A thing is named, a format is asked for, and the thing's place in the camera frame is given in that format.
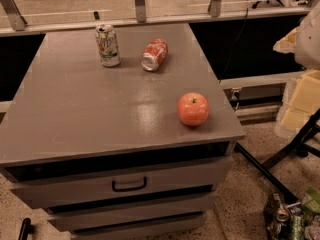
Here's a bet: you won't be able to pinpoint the grey top drawer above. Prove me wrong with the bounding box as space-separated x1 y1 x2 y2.
11 156 233 209

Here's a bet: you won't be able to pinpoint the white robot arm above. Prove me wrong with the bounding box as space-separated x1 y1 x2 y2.
273 2 320 138

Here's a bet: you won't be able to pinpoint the grey drawer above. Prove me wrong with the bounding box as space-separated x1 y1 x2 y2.
49 192 214 232
71 212 206 240
11 156 233 209

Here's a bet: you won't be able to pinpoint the black object bottom left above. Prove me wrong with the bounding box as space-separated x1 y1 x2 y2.
18 218 34 240

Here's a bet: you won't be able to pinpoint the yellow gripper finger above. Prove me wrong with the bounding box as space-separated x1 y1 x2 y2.
273 28 297 54
274 69 320 138

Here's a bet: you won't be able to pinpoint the grey middle drawer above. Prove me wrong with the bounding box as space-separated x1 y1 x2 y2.
49 192 214 232

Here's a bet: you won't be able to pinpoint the pile of snack bags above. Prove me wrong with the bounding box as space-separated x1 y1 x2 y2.
263 188 320 240

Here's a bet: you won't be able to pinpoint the white green 7up can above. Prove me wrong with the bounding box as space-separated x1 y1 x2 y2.
95 24 121 67

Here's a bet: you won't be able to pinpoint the metal window railing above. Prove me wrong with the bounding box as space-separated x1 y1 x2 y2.
0 0 317 35

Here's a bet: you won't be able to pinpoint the black drawer handle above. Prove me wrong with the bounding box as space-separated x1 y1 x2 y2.
111 176 148 193

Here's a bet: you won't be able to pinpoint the grey bottom drawer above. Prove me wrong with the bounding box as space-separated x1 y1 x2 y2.
71 212 206 240

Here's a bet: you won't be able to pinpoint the red coke can lying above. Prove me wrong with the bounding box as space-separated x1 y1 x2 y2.
140 39 168 72

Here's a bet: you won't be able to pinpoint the black metal stand legs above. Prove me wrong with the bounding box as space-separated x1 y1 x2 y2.
235 109 320 203

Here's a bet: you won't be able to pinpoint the grey drawer cabinet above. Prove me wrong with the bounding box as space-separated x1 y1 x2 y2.
0 22 247 240

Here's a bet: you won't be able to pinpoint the red apple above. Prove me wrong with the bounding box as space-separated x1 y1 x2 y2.
178 93 210 126

